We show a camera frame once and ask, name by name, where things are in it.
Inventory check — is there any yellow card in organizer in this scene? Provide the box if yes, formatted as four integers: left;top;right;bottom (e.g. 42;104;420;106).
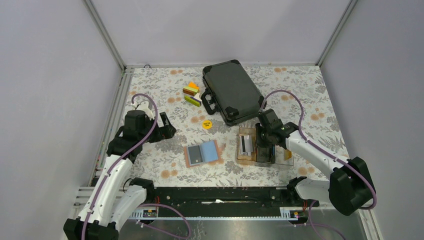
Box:
284;149;293;161

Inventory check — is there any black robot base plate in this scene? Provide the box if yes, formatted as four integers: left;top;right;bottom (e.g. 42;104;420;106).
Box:
129;177;319;219

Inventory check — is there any yellow round token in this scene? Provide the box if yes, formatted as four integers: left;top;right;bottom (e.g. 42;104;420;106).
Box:
202;120;213;130

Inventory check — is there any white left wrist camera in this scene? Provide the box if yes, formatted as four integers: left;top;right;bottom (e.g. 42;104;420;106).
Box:
131;101;155;120

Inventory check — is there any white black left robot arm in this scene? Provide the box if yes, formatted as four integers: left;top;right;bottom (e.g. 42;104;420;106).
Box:
63;108;176;240

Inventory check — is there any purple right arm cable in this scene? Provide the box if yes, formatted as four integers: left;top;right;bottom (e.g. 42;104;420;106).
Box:
259;89;378;211

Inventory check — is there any dark grey credit card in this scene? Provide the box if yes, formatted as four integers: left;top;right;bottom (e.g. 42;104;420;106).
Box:
187;145;204;166

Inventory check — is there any aluminium frame rail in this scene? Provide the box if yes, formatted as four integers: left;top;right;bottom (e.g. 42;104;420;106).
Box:
87;65;134;187

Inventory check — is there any pink leather card holder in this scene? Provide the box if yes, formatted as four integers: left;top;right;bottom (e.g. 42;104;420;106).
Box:
183;140;221;168

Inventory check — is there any floral patterned table mat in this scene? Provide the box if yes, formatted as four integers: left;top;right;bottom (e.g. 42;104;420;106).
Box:
124;66;348;187

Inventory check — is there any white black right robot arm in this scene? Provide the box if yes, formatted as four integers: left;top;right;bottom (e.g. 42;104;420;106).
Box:
255;109;377;216

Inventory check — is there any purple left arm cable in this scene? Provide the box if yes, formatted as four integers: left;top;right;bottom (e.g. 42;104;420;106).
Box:
81;93;159;240

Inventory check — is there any silver striped credit card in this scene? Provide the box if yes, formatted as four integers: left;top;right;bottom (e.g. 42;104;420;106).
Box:
238;134;254;156

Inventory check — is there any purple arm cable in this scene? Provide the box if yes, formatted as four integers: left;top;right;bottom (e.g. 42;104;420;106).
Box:
259;89;378;211
81;93;159;240

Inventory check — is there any dark grey hard case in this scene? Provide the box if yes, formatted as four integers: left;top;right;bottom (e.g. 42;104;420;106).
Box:
200;59;265;127

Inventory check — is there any clear acrylic card organizer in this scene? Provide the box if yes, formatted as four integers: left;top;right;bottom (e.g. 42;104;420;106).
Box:
235;127;294;170

